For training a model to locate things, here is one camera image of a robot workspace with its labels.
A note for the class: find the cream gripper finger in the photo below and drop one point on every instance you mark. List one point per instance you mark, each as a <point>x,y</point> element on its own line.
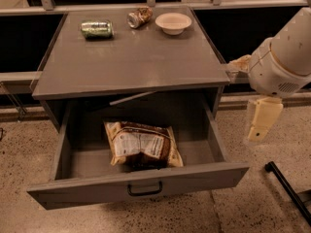
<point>240,64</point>
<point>267,111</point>

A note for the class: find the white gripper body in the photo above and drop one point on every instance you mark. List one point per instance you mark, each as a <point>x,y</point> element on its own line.
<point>274,72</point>

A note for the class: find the brown chip bag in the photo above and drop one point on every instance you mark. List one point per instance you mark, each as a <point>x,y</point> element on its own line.
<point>142,146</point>

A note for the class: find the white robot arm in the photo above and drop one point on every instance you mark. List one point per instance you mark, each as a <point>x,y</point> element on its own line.
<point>296,32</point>

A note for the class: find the grey cabinet counter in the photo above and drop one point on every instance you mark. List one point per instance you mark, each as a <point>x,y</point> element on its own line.
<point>133,61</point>

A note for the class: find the open grey top drawer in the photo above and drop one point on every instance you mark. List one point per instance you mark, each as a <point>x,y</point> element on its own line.
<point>82,173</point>

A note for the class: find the black bar on floor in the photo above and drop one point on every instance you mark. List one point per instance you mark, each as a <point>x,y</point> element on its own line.
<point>301,199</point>

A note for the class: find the white paper bowl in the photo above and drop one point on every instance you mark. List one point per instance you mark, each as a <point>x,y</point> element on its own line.
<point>173,23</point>

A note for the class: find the green soda can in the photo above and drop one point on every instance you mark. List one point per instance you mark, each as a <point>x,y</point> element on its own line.
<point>97,29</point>

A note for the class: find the black drawer handle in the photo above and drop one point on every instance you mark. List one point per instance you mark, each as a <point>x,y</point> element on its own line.
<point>144,189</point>

